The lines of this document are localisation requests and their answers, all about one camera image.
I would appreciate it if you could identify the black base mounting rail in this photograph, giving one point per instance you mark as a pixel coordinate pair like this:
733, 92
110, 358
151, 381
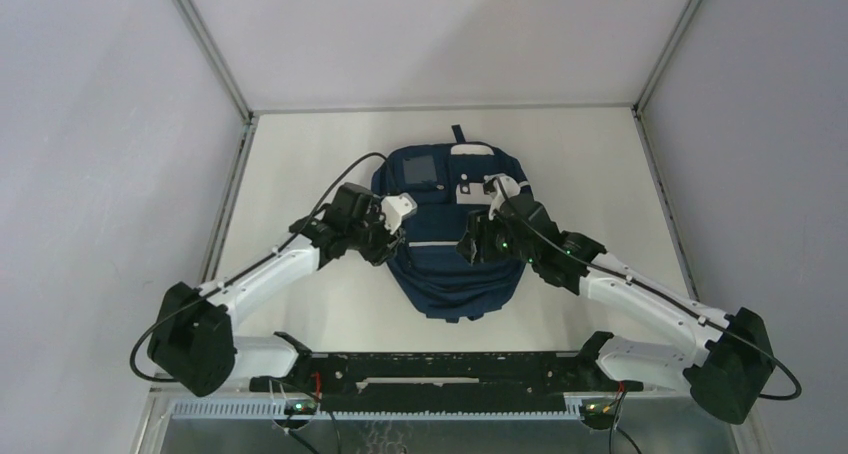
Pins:
444, 383

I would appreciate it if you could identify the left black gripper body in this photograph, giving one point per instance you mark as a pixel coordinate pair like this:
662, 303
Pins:
371, 238

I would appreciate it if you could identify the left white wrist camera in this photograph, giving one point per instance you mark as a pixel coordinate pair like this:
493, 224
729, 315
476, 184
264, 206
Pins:
395, 209

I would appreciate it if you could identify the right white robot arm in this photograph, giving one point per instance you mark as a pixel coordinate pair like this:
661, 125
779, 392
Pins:
723, 361

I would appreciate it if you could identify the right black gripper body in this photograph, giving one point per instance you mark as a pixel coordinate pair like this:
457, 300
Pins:
498, 243

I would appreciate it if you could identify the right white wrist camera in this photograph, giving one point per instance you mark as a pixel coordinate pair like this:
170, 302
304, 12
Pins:
500, 188

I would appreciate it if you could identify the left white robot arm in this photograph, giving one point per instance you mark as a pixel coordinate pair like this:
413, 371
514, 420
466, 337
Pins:
194, 339

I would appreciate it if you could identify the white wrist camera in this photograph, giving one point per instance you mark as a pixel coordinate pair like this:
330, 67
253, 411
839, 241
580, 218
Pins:
500, 188
395, 209

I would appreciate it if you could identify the navy blue backpack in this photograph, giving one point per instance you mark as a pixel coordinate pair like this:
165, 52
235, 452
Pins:
446, 181

